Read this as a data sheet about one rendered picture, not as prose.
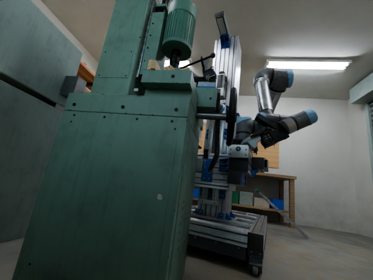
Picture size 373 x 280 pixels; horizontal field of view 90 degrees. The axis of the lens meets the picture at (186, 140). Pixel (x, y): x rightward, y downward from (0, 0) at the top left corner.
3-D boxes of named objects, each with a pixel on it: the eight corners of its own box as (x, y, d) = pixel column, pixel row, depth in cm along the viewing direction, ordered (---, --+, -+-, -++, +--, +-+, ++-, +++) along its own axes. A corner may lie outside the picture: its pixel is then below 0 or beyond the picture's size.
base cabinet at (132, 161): (159, 339, 55) (188, 116, 72) (5, 292, 67) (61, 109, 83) (185, 274, 98) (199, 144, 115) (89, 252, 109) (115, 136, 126)
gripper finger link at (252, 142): (246, 151, 86) (265, 143, 85) (240, 140, 88) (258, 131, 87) (245, 152, 89) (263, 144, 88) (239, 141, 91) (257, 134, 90)
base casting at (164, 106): (187, 116, 73) (190, 95, 75) (62, 109, 84) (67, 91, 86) (198, 144, 115) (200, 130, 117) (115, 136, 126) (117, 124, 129)
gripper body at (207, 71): (213, 64, 126) (213, 75, 137) (201, 69, 126) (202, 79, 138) (216, 74, 123) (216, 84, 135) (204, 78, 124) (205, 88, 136)
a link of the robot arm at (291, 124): (290, 114, 86) (284, 121, 94) (281, 119, 86) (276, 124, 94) (299, 128, 84) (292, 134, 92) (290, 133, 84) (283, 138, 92)
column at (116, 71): (125, 104, 92) (150, -9, 109) (85, 102, 96) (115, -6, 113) (142, 120, 113) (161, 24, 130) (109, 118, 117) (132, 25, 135)
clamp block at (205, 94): (216, 103, 93) (217, 86, 95) (189, 101, 96) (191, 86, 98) (216, 114, 107) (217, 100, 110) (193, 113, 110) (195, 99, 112)
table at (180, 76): (214, 83, 71) (216, 69, 72) (140, 81, 77) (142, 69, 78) (216, 131, 129) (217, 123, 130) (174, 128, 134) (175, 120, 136)
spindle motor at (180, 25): (188, 40, 99) (195, -5, 106) (157, 41, 102) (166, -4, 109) (192, 62, 115) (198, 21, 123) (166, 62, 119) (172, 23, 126)
